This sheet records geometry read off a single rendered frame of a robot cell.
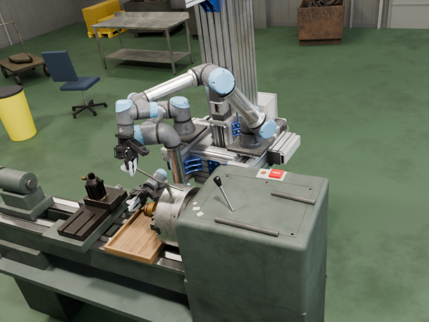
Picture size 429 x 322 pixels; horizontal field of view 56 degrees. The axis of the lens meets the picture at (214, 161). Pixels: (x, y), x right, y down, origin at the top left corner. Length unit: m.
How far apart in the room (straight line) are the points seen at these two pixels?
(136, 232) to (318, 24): 6.38
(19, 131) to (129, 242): 4.07
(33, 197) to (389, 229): 2.72
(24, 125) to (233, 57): 4.18
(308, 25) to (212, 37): 5.72
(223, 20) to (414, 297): 2.21
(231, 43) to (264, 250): 1.25
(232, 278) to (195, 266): 0.18
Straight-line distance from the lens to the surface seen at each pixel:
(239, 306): 2.00
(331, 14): 8.02
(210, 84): 1.96
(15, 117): 6.06
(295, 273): 1.70
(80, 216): 2.47
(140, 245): 2.26
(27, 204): 2.77
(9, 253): 3.05
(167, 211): 1.93
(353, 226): 3.61
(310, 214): 1.73
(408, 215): 3.81
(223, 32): 2.41
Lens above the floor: 2.36
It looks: 31 degrees down
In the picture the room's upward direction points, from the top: 8 degrees counter-clockwise
